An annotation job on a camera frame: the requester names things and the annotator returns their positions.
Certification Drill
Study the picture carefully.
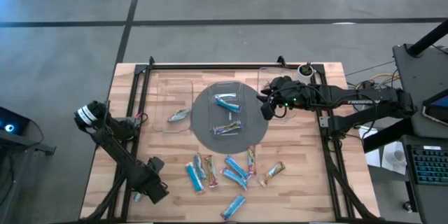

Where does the round grey plate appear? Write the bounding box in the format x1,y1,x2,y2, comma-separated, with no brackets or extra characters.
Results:
190,83,270,155

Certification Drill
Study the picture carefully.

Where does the clear plastic bin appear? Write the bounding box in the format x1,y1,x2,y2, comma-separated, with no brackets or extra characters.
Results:
206,80,248,137
257,66,297,120
152,78,195,134

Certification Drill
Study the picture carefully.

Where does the black aluminium rig frame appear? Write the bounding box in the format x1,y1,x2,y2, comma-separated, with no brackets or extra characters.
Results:
78,55,382,223

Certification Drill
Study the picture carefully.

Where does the purple granola bar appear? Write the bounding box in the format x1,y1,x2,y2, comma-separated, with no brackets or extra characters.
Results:
211,120,244,136

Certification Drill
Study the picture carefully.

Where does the black round pole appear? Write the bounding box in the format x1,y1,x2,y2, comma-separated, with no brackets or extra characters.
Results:
407,19,448,57

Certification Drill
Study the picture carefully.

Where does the backlit black keyboard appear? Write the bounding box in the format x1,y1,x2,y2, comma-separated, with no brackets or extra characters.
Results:
407,144,448,186

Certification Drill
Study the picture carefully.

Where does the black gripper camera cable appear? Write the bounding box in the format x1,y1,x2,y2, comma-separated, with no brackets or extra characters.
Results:
274,101,290,119

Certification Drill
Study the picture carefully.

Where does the black floor stand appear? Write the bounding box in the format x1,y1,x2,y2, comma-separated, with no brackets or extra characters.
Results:
0,129,57,157

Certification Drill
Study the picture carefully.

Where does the yellow cable bundle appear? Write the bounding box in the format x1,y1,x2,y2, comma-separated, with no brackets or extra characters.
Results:
353,72,400,92

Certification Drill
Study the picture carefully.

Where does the gold brown granola bar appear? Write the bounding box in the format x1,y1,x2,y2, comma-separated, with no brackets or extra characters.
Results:
258,161,286,188

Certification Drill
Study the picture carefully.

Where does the tablet screen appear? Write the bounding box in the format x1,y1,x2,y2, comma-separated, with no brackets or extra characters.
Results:
421,89,448,127

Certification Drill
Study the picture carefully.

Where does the black computer with blue light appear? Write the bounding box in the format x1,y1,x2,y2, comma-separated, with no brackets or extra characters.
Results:
0,106,32,137

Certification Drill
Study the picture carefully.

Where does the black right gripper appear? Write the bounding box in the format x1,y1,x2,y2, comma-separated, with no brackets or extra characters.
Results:
257,76,314,120

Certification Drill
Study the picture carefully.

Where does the white cup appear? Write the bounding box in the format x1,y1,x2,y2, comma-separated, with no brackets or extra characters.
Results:
391,149,405,164

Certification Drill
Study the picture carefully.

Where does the small plant in white pot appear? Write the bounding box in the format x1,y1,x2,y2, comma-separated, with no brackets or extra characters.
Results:
297,62,316,80

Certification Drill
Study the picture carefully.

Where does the white paper sheet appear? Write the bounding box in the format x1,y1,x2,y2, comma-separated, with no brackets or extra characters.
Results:
363,125,409,176

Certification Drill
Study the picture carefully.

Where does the silver green granola bar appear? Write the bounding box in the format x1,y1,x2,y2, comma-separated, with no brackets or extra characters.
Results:
167,107,192,123

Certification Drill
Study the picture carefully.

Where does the grey metal equipment cart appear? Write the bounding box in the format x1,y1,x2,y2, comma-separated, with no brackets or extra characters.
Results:
391,43,448,139

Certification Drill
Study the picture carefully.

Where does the black stand beam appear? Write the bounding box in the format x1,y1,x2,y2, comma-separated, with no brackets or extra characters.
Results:
362,117,414,155

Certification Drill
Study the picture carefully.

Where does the dark grey desk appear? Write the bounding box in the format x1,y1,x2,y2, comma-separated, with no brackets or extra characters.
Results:
400,134,448,224

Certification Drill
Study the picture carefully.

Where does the red green granola bar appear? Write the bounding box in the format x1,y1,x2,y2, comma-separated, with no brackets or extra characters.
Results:
204,154,220,188
246,145,258,177

